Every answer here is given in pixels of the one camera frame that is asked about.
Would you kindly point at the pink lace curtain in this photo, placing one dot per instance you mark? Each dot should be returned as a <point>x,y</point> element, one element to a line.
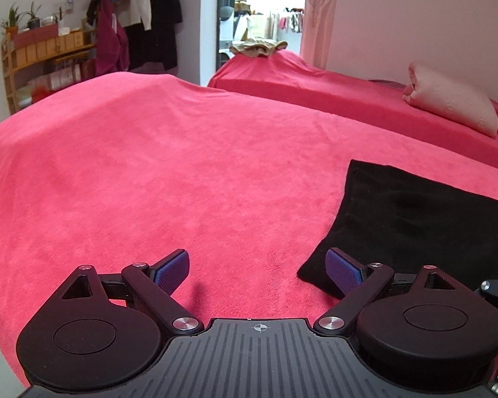
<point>318,26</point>

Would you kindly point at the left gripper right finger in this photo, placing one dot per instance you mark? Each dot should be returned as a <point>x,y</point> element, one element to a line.
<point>361,285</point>

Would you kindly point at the wooden shelf unit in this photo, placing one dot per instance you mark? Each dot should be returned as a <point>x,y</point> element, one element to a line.
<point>32,52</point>

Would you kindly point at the far red bed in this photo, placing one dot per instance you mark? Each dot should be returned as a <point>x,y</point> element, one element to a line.
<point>285,76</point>

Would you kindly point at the hanging magenta garment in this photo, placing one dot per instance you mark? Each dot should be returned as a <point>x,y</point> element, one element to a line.
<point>112,44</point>

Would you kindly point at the black knit pants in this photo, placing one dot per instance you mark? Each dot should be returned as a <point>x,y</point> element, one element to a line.
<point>405,221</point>

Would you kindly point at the near pink bed cover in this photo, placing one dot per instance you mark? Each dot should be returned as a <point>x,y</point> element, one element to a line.
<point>127,167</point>

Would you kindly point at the pale pink pillow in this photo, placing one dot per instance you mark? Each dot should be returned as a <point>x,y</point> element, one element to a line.
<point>450,98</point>

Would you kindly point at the hanging black coat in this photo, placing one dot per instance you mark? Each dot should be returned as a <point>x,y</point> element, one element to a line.
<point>157,45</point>

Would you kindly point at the beige cloth on bed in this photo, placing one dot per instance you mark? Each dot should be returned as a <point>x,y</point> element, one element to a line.
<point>256,48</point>

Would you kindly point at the hanging cream garment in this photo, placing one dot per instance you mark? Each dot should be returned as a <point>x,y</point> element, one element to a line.
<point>132,12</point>

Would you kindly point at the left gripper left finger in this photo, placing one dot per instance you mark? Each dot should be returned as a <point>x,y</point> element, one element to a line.
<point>149,289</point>

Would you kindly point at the potted green plant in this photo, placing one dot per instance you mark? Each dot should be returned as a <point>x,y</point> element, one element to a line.
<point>10,24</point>

